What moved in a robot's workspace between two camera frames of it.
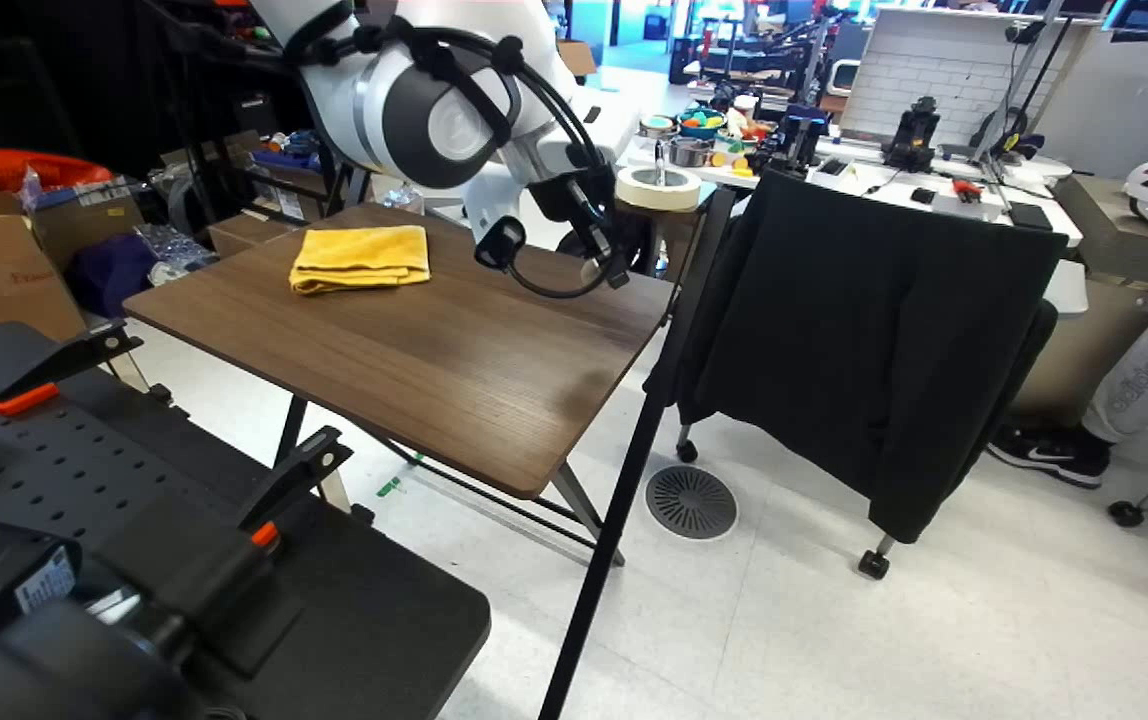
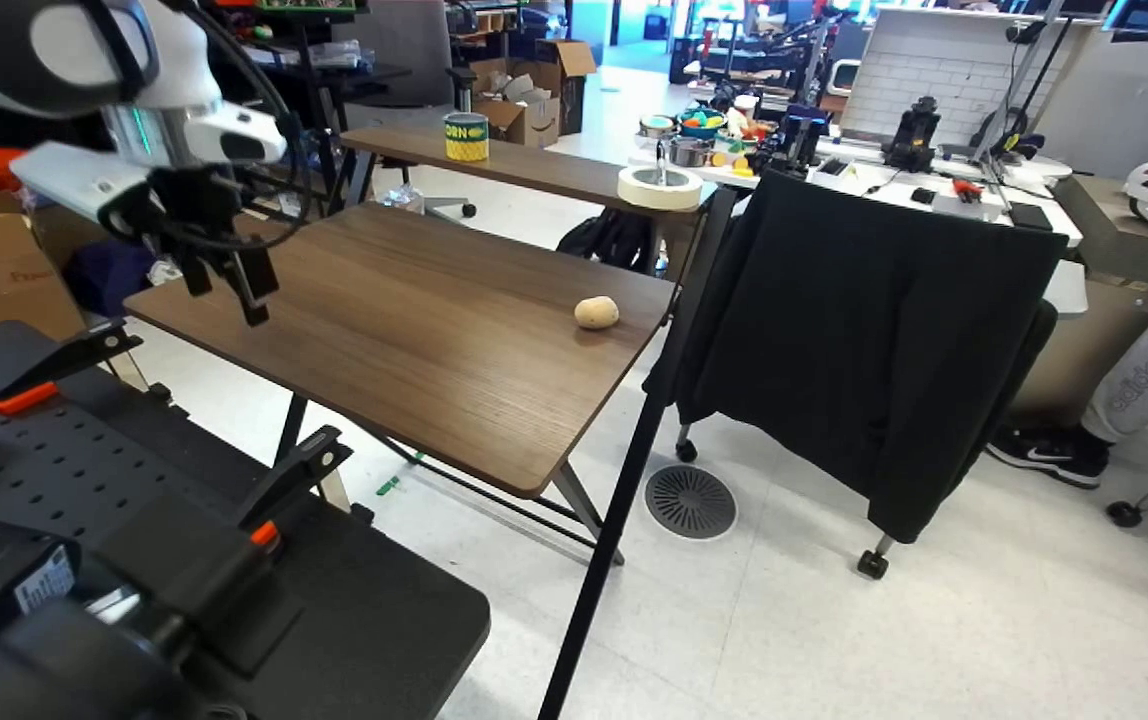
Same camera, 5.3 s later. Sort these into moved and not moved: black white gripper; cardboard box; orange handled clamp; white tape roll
Moved: black white gripper
Not moved: white tape roll; orange handled clamp; cardboard box
